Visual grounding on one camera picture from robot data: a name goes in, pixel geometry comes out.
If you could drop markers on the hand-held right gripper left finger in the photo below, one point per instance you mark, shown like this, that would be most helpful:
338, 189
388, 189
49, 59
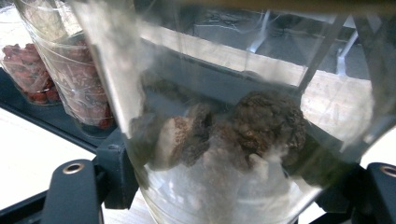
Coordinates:
74, 193

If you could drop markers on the black metal shelf rack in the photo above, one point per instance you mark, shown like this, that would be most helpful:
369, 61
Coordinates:
46, 115

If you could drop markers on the grey metal frame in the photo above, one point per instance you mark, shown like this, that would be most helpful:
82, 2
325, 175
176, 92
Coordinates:
260, 37

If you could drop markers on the glass jar of reddish-brown bits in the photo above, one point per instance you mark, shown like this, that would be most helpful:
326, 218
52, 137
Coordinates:
81, 81

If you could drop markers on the glass jar of brown lumps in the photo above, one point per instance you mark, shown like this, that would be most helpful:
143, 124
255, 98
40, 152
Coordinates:
264, 124

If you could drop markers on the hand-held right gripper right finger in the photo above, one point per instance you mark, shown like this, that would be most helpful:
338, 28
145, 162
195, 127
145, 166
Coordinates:
381, 193

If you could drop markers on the glass jar of red dates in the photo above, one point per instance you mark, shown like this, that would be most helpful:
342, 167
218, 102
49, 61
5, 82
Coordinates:
25, 68

